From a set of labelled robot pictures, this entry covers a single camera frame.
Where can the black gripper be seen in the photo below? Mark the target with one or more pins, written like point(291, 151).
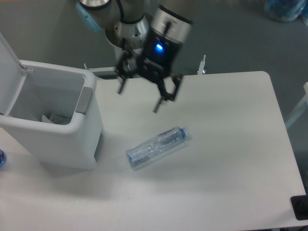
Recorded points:
point(154, 64)

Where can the crushed clear plastic bottle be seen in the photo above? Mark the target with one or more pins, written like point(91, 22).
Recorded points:
point(158, 146)

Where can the white plastic wrapper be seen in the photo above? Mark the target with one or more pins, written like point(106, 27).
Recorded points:
point(44, 119)

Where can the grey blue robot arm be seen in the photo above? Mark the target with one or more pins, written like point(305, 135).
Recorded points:
point(173, 19)

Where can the white trash can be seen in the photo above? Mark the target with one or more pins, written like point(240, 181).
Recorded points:
point(65, 91)

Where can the white trash can lid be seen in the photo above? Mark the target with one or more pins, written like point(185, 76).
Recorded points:
point(12, 76)

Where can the blue plastic bag on floor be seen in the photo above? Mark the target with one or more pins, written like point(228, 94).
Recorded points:
point(284, 11)

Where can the blue bottle at left edge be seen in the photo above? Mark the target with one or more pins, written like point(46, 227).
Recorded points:
point(3, 158)

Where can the black device at table corner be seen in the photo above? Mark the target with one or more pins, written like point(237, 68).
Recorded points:
point(300, 206)

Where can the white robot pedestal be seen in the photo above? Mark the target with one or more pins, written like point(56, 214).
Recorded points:
point(122, 35)

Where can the white frame at right edge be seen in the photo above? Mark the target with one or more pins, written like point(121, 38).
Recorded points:
point(298, 110)

